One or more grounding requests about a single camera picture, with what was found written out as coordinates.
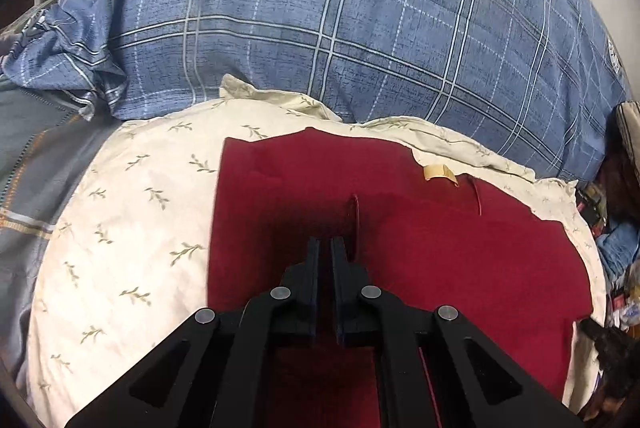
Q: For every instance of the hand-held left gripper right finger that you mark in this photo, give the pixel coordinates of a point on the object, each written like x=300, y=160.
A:
x=338, y=273

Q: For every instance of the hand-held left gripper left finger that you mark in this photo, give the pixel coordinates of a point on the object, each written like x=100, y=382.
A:
x=313, y=268

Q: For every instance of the dark red garment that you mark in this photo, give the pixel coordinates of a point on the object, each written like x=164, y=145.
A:
x=450, y=253

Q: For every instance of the cream leaf-print pillow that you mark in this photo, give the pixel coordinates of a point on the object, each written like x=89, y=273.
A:
x=135, y=228

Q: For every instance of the blue plaid pillow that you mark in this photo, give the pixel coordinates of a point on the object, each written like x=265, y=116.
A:
x=350, y=23

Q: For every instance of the blue denim cloth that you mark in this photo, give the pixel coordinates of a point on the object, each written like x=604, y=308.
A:
x=620, y=248

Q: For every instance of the dark cloth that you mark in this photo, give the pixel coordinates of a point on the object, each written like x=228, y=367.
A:
x=612, y=348

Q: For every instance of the grey plaid blanket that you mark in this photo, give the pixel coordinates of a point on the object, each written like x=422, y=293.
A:
x=40, y=168

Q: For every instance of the brown striped cushion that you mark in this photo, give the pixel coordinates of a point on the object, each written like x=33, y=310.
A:
x=629, y=128

